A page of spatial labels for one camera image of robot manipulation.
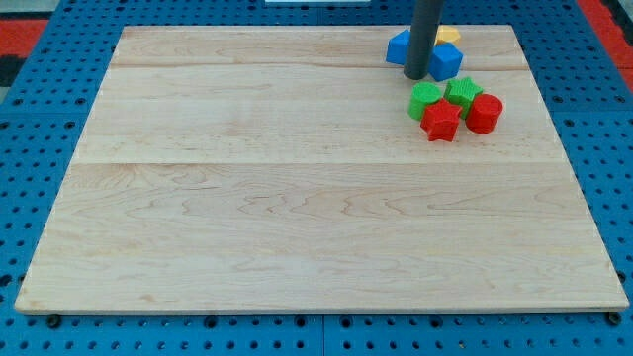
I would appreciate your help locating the blue cube block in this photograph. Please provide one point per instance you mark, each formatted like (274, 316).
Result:
(445, 62)

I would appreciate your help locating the wooden board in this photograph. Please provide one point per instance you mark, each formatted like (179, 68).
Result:
(275, 170)

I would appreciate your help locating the green cylinder block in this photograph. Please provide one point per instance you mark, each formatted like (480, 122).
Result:
(422, 95)

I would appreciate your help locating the red star block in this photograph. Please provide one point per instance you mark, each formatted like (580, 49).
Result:
(440, 120)

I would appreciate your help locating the blue block left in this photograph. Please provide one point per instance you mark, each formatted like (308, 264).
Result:
(397, 48)

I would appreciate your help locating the green star block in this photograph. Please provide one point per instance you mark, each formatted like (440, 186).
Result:
(462, 92)

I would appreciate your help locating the red cylinder block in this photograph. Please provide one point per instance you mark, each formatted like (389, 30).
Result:
(484, 113)

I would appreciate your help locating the yellow block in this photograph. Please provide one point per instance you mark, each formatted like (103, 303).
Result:
(448, 35)

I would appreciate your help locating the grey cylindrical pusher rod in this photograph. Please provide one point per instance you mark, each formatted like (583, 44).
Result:
(423, 30)

